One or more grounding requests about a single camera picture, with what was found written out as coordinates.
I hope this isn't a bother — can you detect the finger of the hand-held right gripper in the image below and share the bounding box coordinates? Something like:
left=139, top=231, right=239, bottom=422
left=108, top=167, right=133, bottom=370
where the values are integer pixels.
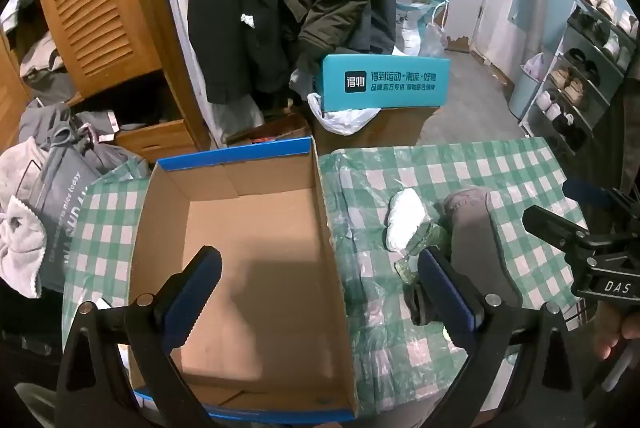
left=522, top=205, right=598, bottom=261
left=562, top=180, right=632, bottom=211

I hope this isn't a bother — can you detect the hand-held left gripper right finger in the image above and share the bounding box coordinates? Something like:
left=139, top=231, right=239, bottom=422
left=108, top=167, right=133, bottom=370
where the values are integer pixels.
left=417, top=247, right=586, bottom=428

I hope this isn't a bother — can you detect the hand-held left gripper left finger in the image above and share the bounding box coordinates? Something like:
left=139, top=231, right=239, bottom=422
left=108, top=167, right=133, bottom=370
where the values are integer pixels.
left=56, top=245, right=223, bottom=428

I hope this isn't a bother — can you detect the green sparkly knit cloth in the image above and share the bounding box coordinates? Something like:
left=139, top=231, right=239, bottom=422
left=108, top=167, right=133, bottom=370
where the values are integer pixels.
left=395, top=224, right=451, bottom=284

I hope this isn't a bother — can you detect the grey sock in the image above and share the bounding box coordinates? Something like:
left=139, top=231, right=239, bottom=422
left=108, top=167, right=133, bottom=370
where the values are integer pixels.
left=410, top=189, right=523, bottom=328

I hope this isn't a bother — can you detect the blue-rimmed cardboard shoe box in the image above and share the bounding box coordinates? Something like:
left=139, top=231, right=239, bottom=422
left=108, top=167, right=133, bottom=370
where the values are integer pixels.
left=127, top=136, right=361, bottom=426

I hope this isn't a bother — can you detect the person's right hand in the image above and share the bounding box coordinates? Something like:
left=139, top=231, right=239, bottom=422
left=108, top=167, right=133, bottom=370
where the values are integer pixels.
left=595, top=298, right=640, bottom=361

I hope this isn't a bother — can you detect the green checkered tablecloth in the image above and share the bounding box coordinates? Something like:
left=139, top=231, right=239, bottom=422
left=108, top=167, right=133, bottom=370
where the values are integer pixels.
left=62, top=136, right=591, bottom=419

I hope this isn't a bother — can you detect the group of shoes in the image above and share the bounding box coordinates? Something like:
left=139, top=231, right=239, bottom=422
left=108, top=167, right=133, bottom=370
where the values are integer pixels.
left=535, top=0, right=640, bottom=149

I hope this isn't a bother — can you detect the light blue trash bin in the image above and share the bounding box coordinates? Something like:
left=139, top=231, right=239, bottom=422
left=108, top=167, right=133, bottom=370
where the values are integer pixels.
left=510, top=53, right=546, bottom=119

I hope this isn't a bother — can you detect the grey shoe rack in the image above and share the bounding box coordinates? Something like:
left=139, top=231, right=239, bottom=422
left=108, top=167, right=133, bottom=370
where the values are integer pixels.
left=517, top=0, right=640, bottom=159

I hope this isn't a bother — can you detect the wooden drawer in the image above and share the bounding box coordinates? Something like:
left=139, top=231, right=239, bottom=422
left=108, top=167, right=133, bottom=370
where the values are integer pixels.
left=70, top=68, right=211, bottom=159

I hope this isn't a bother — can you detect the brown cardboard box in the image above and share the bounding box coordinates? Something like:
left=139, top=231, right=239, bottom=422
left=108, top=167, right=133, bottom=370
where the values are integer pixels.
left=310, top=105, right=441, bottom=154

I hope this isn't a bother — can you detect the grey printed garment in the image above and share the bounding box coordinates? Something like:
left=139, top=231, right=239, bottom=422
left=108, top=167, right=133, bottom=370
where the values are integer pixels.
left=20, top=103, right=151, bottom=294

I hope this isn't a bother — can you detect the white fleece towel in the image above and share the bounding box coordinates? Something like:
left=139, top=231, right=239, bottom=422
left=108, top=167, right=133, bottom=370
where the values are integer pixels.
left=0, top=138, right=51, bottom=299

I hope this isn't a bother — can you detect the small brown floor box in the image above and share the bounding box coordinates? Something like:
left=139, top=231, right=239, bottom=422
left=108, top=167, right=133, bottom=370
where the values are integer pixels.
left=227, top=115, right=311, bottom=150

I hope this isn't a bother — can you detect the white plastic bag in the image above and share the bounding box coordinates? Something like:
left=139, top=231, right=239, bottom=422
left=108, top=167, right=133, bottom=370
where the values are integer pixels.
left=306, top=92, right=383, bottom=137

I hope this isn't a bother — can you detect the teal printed box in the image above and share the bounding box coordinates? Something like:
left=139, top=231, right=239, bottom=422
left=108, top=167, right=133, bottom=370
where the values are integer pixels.
left=314, top=53, right=452, bottom=118

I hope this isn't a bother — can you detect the blue clear plastic bag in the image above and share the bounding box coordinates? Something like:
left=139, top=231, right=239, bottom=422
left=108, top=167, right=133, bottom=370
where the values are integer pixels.
left=392, top=0, right=453, bottom=56

